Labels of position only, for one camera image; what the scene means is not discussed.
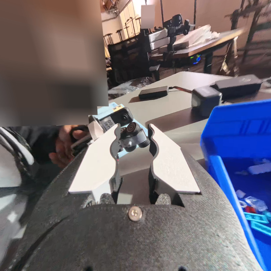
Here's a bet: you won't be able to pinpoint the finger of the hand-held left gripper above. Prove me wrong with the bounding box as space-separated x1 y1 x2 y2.
87 121 104 142

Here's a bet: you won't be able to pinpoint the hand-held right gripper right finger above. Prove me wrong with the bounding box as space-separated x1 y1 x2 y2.
147 123 201 205

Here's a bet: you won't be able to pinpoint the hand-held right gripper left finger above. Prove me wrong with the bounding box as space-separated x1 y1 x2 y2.
68 123 124 204

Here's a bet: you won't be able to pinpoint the toy brick truck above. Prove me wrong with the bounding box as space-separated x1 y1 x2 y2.
117 122 151 153

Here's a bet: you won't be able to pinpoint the blue plastic bin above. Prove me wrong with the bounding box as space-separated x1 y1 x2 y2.
200 99 271 271

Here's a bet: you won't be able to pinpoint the person's left forearm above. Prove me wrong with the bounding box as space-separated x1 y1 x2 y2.
8 126 62 164

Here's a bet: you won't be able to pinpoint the grey desk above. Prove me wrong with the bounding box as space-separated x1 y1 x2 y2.
108 71 271 191

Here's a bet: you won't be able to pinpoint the person's left hand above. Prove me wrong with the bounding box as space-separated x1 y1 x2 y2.
48 125 85 168

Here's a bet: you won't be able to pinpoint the light blue instruction booklet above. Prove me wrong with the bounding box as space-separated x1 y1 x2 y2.
97 102 149 158

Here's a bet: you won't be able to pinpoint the plastic-wrapped bundle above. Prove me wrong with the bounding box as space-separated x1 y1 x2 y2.
108 76 153 100

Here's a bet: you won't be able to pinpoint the black power bank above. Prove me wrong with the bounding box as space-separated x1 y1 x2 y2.
138 86 169 100

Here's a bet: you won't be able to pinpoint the black shelving unit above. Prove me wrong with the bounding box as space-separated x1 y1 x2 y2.
108 32 151 85

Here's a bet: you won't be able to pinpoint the white boxes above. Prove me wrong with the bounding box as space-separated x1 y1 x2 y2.
148 29 170 50

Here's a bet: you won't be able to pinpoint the pile of loose toy bricks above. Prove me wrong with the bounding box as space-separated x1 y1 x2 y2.
235 159 271 238

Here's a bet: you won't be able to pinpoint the black power adapter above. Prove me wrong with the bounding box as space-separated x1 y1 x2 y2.
210 74 263 99

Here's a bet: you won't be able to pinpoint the wooden table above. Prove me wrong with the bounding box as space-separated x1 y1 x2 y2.
148 28 244 75

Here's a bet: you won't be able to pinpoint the white paper stack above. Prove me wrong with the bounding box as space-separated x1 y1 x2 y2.
186 24 221 44

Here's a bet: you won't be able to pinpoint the red-brown cable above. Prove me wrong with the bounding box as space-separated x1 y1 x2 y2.
168 86 193 93

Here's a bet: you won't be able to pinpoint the black action camera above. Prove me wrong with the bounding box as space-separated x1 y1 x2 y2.
191 86 223 117

